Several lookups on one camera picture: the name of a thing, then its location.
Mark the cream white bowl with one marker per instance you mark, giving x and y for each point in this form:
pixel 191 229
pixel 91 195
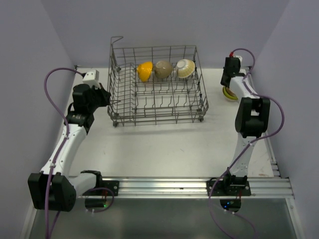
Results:
pixel 185 68

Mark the grey wire dish rack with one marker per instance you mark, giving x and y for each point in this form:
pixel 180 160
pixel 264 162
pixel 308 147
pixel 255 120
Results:
pixel 167 100

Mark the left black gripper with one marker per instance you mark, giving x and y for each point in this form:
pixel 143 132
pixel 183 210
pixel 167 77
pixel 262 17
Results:
pixel 105 95

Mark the lime green bowl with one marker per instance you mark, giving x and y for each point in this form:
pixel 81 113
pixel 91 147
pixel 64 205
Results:
pixel 233 100

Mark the yellow bowl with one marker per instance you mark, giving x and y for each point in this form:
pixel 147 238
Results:
pixel 144 71

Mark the aluminium mounting rail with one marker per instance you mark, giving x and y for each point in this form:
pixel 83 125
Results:
pixel 196 188

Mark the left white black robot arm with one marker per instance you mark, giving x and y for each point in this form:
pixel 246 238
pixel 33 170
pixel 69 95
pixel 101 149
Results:
pixel 52 188

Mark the beige bowl with sunflower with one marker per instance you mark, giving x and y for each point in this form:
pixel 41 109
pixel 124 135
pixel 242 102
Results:
pixel 229 93

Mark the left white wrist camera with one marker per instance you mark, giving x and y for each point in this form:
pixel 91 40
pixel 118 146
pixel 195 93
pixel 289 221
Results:
pixel 91 79

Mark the beige brown glazed bowl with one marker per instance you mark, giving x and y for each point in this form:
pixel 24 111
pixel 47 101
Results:
pixel 162 69

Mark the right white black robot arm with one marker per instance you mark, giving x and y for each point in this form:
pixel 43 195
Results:
pixel 250 123

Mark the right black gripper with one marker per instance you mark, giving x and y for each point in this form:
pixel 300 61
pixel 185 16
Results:
pixel 225 71

